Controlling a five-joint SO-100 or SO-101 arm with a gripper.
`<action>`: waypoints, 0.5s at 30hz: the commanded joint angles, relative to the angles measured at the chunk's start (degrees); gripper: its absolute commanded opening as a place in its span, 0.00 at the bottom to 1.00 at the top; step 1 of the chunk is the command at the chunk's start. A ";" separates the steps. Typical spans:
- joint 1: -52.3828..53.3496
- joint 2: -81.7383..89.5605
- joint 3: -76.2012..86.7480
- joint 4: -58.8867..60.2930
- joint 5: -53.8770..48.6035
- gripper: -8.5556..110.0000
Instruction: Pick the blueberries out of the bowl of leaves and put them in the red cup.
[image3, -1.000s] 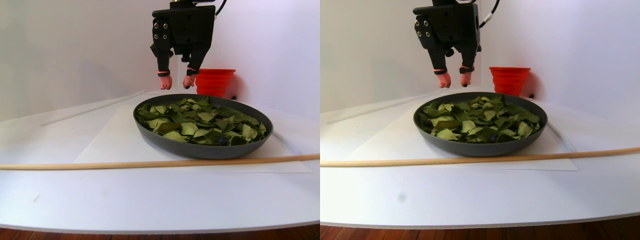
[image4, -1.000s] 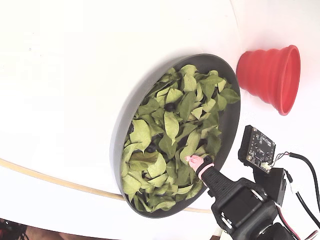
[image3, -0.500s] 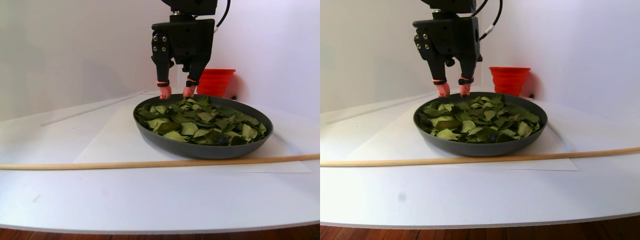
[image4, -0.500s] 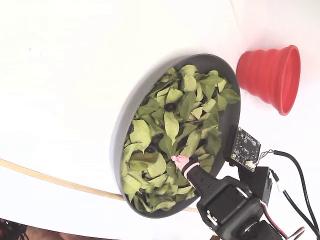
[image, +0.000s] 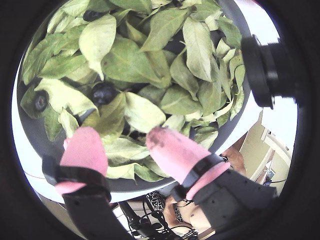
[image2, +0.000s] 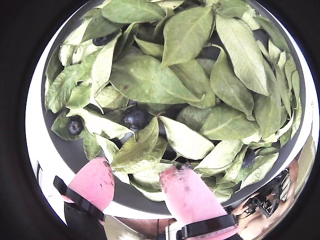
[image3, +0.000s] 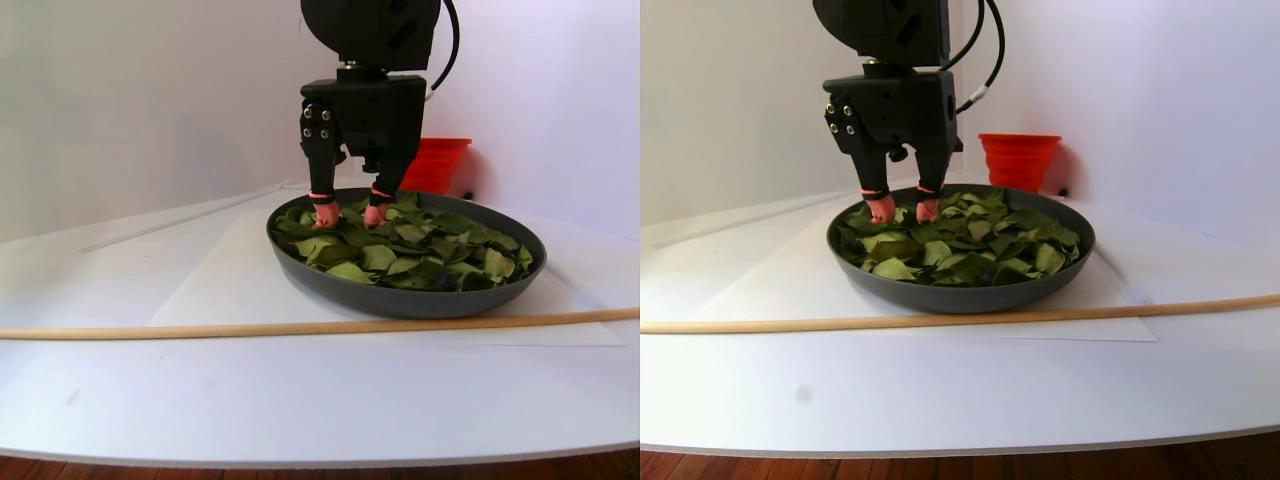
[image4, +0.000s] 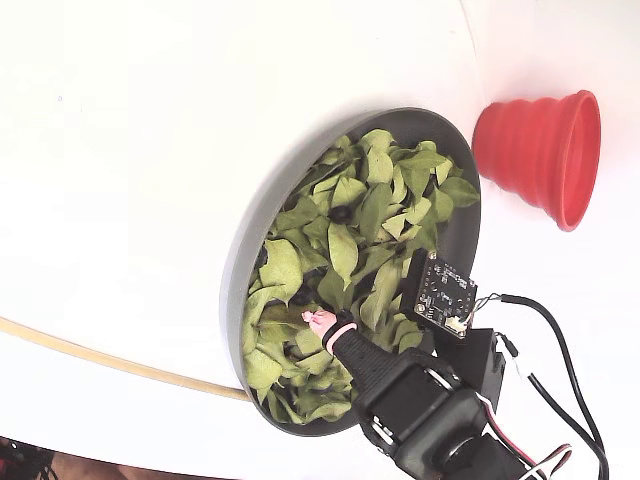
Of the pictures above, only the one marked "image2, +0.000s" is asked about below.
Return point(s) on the gripper finger with pink sleeve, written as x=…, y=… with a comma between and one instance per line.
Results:
x=92, y=185
x=190, y=197

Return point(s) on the dark blueberry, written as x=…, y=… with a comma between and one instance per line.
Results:
x=136, y=118
x=248, y=158
x=75, y=126
x=102, y=40

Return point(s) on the dark grey round bowl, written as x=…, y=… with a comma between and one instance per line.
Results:
x=66, y=148

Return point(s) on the pile of green leaves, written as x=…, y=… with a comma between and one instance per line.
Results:
x=190, y=75

